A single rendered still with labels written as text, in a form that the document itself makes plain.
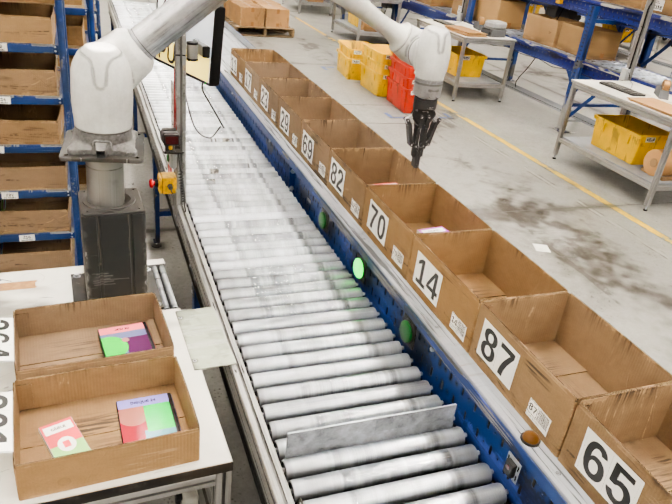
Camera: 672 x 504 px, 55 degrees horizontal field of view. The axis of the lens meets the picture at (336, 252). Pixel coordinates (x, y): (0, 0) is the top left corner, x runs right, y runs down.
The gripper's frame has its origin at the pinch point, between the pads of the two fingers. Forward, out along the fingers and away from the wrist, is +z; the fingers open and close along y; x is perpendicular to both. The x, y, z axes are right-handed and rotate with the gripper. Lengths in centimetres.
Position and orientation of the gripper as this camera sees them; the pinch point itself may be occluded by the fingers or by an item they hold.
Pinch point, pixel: (416, 156)
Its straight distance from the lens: 218.1
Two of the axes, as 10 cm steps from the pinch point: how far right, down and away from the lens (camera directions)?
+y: 9.4, -0.8, 3.4
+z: -1.0, 8.7, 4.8
